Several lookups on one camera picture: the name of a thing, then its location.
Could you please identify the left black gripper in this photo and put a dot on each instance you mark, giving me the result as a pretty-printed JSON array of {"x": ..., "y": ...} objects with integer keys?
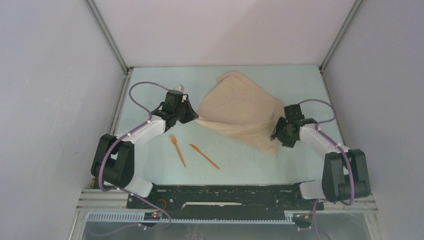
[{"x": 192, "y": 115}]

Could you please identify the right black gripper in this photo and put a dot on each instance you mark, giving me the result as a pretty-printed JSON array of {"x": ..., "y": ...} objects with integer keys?
[{"x": 288, "y": 142}]

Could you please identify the beige cloth napkin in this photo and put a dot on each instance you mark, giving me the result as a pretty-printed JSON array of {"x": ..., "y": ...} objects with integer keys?
[{"x": 240, "y": 109}]

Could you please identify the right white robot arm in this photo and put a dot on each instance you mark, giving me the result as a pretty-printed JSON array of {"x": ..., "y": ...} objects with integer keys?
[{"x": 345, "y": 175}]

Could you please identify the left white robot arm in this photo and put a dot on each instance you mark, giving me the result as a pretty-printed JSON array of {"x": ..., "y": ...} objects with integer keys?
[{"x": 114, "y": 161}]

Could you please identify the orange plastic fork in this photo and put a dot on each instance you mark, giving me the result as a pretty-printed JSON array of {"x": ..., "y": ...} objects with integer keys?
[{"x": 175, "y": 143}]

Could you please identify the orange plastic knife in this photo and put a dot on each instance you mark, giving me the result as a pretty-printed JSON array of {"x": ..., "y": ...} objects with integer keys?
[{"x": 204, "y": 156}]

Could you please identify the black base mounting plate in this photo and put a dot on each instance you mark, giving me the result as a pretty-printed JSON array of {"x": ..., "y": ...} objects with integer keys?
[{"x": 229, "y": 202}]

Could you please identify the aluminium frame rail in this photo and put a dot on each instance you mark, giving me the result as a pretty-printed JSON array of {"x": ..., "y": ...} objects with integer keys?
[{"x": 116, "y": 200}]

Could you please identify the left corner aluminium post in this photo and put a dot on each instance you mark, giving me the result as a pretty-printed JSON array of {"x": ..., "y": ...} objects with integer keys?
[{"x": 106, "y": 33}]

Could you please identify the corner aluminium post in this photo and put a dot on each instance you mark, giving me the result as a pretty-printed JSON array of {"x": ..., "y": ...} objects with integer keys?
[
  {"x": 341, "y": 33},
  {"x": 106, "y": 33}
]

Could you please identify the right corner aluminium post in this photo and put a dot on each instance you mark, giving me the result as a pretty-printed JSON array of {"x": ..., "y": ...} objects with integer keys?
[{"x": 341, "y": 33}]

